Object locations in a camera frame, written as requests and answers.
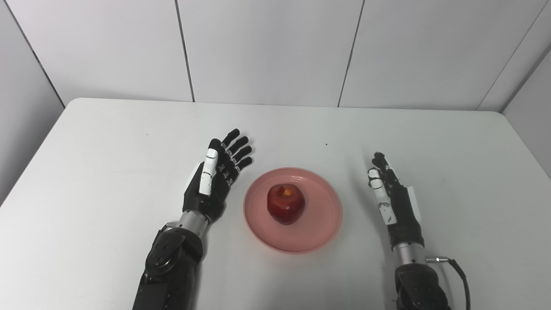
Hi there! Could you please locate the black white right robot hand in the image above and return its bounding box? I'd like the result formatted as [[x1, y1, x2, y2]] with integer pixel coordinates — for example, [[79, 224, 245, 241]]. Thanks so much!
[[367, 152, 425, 251]]

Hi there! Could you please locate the pink round plate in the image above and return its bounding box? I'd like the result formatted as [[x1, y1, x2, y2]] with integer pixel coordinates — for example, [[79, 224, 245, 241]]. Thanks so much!
[[243, 167, 344, 254]]

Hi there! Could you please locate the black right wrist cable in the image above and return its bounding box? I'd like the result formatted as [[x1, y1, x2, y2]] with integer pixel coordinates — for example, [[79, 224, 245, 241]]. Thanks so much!
[[425, 256, 471, 310]]

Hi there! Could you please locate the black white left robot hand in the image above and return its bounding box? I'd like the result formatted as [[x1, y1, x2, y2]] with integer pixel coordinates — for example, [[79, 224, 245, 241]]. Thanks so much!
[[183, 128, 254, 224]]

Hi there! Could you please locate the red apple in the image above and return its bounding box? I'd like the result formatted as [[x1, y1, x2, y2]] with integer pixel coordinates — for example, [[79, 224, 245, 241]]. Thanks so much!
[[267, 183, 306, 225]]

